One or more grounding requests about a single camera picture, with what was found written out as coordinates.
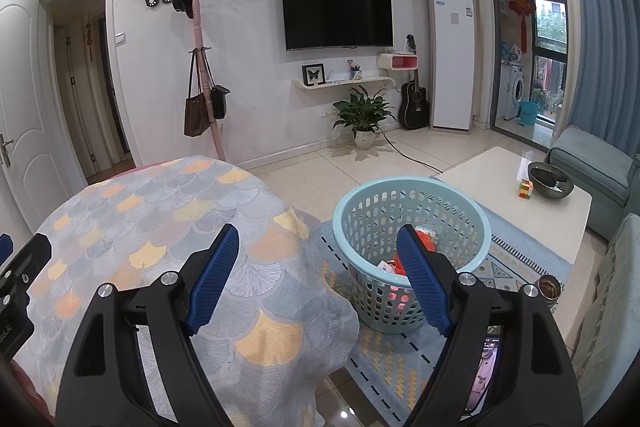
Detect black wall television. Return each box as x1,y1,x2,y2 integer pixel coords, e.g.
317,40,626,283
280,0,394,52

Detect grey blue curtain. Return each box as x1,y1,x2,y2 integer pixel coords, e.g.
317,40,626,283
565,0,640,168

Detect grey blue sofa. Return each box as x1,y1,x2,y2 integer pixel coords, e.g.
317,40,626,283
547,125,640,243

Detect white standing air conditioner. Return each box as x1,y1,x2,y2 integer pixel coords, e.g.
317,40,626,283
429,0,475,132

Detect black butterfly picture frame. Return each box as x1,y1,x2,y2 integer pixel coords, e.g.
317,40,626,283
301,63,326,86

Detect red cloth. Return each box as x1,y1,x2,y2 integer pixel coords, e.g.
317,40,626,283
0,357,53,427

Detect white washing machine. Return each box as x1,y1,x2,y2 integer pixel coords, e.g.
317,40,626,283
502,64,526,120

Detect blue bucket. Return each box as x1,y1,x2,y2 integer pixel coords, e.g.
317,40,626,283
520,101,541,128

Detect pink coat rack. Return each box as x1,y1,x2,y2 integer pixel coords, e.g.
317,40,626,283
177,0,226,162

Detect blue patterned rug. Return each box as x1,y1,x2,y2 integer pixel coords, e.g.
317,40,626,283
320,202,573,423

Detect metal cup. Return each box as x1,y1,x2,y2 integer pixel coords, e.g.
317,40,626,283
537,274,561,308

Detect light blue plastic basket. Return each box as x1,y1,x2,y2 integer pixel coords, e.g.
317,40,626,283
332,176,493,334

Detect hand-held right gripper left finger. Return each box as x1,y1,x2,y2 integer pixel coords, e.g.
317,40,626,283
55,223,241,427

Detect black power cable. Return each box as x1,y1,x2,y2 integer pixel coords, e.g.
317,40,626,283
375,129,443,172

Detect white door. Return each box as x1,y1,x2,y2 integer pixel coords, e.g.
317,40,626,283
0,2,56,233

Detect red knot ornament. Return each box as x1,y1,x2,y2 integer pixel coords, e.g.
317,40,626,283
510,0,536,52

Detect blue white detergent bottle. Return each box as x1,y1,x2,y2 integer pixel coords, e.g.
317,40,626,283
500,41,523,65

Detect brown tote bag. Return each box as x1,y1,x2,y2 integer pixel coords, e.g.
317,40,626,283
183,49,211,138

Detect smartphone with lit screen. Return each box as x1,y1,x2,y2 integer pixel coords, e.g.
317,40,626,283
462,324,503,415

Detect red white box shelf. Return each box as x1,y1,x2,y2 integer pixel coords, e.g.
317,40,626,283
376,52,418,72

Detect pale green sofa cover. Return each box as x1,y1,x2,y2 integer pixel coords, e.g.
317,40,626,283
570,212,640,408

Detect green potted plant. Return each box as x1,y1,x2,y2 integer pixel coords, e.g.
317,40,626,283
332,86,396,150

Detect white curved lower shelf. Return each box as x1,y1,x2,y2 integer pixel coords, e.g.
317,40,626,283
291,76,396,92

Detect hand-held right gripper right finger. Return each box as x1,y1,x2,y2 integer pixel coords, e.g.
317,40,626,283
395,224,583,427

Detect dark metal bowl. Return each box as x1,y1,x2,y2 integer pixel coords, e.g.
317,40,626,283
527,162,575,199

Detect black shoulder bag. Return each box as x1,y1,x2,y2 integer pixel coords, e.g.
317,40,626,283
210,84,231,120

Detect dark framed balcony door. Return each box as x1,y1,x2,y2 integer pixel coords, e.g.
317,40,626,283
487,0,568,140

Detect black acoustic guitar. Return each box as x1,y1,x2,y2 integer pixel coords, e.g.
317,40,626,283
398,34,432,130

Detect white coffee table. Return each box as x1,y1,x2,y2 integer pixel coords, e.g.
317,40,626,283
431,146,593,265

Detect orange red wrapper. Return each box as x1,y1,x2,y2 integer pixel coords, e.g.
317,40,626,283
395,227,438,275

